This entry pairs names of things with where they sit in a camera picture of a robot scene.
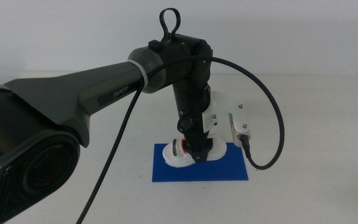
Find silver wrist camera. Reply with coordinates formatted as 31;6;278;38
228;111;252;149

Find white cable tie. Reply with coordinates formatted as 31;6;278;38
127;59;149;90

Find black looped cable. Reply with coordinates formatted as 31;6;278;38
158;7;181;44

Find black braided cable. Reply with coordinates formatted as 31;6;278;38
75;55;285;224

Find white sandal black red stripes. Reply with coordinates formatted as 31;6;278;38
162;136;228;169

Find blue rectangular mat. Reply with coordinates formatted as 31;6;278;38
152;142;249;183

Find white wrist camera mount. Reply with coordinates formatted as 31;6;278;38
201;91;246;132

